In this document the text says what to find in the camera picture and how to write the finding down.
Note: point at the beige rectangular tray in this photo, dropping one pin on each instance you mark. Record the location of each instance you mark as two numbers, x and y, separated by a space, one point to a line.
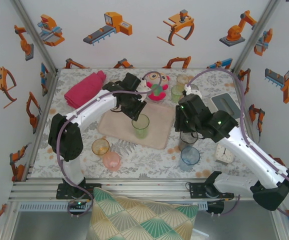
157 125

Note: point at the black controller box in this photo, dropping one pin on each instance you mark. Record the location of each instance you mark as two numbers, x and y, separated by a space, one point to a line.
215 207
78 203

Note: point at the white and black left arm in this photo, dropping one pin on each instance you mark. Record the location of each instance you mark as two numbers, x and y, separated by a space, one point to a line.
89 107

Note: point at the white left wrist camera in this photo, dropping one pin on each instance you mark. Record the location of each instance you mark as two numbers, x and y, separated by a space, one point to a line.
142 88

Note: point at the wide aluminium frame rail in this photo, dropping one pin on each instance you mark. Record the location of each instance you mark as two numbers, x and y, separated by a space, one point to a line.
147 186

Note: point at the folded pink cloth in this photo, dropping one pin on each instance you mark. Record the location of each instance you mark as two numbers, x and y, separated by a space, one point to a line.
84 90

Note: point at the short amber drinking glass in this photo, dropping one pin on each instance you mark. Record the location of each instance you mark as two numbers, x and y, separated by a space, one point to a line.
100 148

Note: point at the green and beige patterned pillow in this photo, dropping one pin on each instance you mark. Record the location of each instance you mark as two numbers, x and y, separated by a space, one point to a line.
134 220

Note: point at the large green drinking glass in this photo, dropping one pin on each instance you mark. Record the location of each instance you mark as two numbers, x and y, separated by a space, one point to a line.
140 132

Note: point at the blue drinking glass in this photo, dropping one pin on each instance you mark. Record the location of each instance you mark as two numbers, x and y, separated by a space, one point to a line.
189 160

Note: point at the salmon textured drinking glass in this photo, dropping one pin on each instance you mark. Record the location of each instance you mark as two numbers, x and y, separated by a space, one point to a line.
111 161

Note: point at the white square alarm clock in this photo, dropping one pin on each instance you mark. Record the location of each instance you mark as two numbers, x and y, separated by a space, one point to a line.
223 155

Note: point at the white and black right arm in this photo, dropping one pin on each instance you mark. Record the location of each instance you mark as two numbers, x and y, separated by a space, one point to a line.
249 155

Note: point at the small green drinking glass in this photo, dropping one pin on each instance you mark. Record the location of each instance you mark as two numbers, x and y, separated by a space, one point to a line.
176 96

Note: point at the plush toy with glasses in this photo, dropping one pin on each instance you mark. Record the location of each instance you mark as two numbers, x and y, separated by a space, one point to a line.
154 80

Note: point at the pale amber faceted glass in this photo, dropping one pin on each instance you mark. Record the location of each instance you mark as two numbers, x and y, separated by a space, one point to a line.
182 80

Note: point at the floral print tablecloth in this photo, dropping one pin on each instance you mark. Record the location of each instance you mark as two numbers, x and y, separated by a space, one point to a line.
147 162

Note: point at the white and grey tissue box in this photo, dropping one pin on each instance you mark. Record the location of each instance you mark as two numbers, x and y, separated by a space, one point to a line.
224 100

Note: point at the large grey drinking glass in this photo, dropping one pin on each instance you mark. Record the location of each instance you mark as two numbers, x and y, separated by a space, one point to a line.
187 145

